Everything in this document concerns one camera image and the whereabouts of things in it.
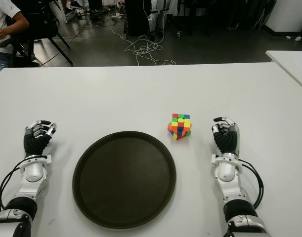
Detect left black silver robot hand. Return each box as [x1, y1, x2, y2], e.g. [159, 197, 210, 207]
[23, 119, 58, 158]

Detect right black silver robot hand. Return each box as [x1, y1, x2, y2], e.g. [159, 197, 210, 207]
[211, 117, 240, 158]

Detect multicoloured Rubik's cube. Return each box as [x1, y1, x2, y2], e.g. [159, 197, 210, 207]
[167, 113, 192, 141]

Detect round dark brown plate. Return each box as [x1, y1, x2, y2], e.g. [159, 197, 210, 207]
[72, 130, 177, 228]

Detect white side table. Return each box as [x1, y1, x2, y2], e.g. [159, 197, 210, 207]
[265, 50, 302, 93]

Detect black chair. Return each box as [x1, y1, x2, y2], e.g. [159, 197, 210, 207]
[4, 0, 74, 67]

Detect seated person in white shirt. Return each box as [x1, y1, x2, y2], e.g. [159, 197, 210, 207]
[0, 0, 30, 77]

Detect white humanoid robot legs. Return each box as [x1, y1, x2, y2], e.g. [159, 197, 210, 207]
[147, 0, 171, 41]

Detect black cabinet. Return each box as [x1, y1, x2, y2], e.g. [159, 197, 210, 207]
[125, 0, 151, 37]

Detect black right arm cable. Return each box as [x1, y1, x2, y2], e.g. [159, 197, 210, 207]
[238, 159, 264, 209]

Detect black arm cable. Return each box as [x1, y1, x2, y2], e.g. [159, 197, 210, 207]
[238, 159, 264, 209]
[0, 160, 27, 210]

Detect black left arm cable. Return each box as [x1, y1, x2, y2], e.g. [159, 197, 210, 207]
[0, 160, 27, 210]

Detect tangled white floor cable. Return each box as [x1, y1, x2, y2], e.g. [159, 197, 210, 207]
[111, 24, 176, 66]

